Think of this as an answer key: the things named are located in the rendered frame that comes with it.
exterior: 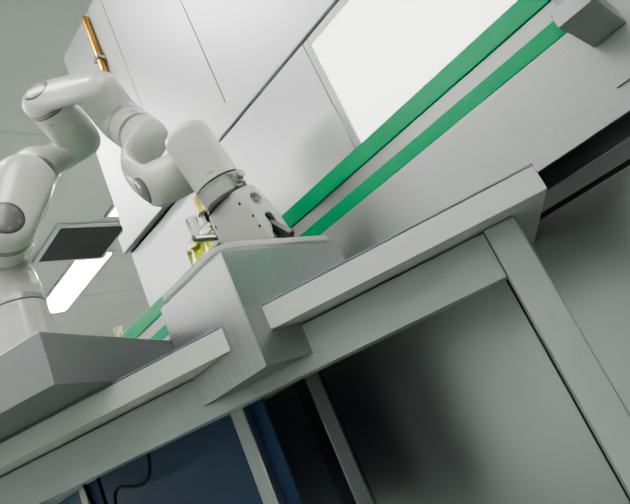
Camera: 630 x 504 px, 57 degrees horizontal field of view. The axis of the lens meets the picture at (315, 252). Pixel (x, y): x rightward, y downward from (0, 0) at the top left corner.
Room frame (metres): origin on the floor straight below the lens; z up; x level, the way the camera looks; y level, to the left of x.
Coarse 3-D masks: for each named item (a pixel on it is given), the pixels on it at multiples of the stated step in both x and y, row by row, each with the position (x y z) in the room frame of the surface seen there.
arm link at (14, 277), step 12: (24, 252) 0.85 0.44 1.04; (0, 264) 0.85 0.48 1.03; (12, 264) 0.86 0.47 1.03; (24, 264) 0.89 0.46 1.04; (0, 276) 0.87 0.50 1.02; (12, 276) 0.88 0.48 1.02; (24, 276) 0.89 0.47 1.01; (36, 276) 0.91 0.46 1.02; (0, 288) 0.85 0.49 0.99; (12, 288) 0.85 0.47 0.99; (24, 288) 0.86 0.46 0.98; (36, 288) 0.88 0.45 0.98; (0, 300) 0.84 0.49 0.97; (12, 300) 0.85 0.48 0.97
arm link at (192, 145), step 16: (176, 128) 0.76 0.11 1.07; (192, 128) 0.76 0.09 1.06; (208, 128) 0.78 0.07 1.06; (176, 144) 0.76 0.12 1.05; (192, 144) 0.76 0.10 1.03; (208, 144) 0.77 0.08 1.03; (176, 160) 0.78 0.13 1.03; (192, 160) 0.76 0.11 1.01; (208, 160) 0.77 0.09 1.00; (224, 160) 0.78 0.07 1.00; (192, 176) 0.77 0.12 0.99; (208, 176) 0.77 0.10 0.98
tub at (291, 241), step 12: (252, 240) 0.72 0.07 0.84; (264, 240) 0.73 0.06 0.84; (276, 240) 0.75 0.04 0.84; (288, 240) 0.77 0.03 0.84; (300, 240) 0.78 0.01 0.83; (312, 240) 0.80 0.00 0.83; (324, 240) 0.83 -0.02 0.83; (216, 252) 0.69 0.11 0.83; (204, 264) 0.71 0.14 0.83; (192, 276) 0.73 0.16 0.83; (180, 288) 0.76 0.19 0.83; (168, 300) 0.79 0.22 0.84
